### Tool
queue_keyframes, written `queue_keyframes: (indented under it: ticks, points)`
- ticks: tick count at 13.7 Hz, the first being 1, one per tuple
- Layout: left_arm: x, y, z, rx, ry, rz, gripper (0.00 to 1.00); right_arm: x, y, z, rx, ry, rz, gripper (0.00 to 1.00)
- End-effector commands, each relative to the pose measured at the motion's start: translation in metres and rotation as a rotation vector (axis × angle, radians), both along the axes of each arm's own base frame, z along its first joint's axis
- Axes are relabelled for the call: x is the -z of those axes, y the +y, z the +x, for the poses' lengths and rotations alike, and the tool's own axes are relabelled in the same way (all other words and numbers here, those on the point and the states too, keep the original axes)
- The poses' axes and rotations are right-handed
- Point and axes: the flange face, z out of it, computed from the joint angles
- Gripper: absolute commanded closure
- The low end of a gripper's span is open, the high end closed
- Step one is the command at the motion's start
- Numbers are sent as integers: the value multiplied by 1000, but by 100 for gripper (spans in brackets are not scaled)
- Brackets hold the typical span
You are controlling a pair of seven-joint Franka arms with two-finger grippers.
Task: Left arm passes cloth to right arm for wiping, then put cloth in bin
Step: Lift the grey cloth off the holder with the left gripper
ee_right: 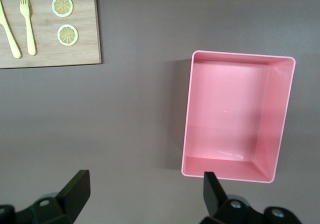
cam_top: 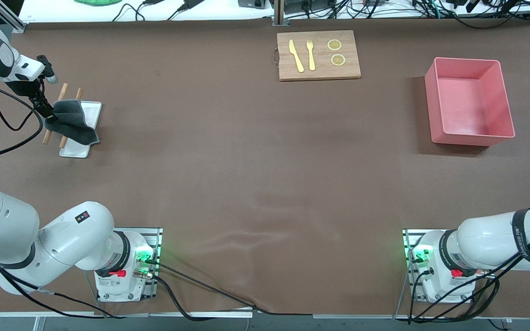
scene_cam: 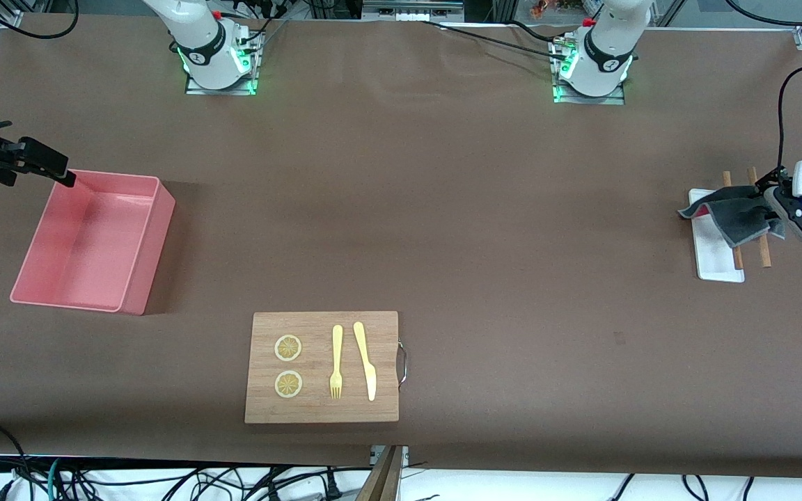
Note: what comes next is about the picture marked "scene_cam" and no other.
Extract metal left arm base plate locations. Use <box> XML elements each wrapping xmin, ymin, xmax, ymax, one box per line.
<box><xmin>553</xmin><ymin>78</ymin><xmax>626</xmax><ymax>105</ymax></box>

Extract yellow plastic knife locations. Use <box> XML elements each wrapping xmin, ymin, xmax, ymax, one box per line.
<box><xmin>353</xmin><ymin>321</ymin><xmax>377</xmax><ymax>402</ymax></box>

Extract yellow plastic fork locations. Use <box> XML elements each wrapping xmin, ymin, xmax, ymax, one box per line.
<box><xmin>329</xmin><ymin>325</ymin><xmax>344</xmax><ymax>400</ymax></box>

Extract lemon slice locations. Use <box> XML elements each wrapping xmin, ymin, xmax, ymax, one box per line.
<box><xmin>274</xmin><ymin>370</ymin><xmax>303</xmax><ymax>399</ymax></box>
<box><xmin>274</xmin><ymin>335</ymin><xmax>303</xmax><ymax>363</ymax></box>

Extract silver aluminium rail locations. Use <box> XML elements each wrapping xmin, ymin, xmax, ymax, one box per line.
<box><xmin>361</xmin><ymin>0</ymin><xmax>466</xmax><ymax>23</ymax></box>

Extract wooden plank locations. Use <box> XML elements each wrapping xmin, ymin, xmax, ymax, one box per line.
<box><xmin>356</xmin><ymin>445</ymin><xmax>405</xmax><ymax>501</ymax></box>

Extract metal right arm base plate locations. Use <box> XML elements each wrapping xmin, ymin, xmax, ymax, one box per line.
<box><xmin>185</xmin><ymin>28</ymin><xmax>262</xmax><ymax>96</ymax></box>

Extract grey microfibre cloth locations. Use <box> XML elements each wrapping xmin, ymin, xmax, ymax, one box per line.
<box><xmin>677</xmin><ymin>186</ymin><xmax>787</xmax><ymax>249</ymax></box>

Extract white rack with wooden rods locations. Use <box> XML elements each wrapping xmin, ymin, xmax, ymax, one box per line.
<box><xmin>689</xmin><ymin>169</ymin><xmax>773</xmax><ymax>283</ymax></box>

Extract pink plastic bin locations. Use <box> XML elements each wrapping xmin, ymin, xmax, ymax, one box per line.
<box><xmin>10</xmin><ymin>169</ymin><xmax>176</xmax><ymax>316</ymax></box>

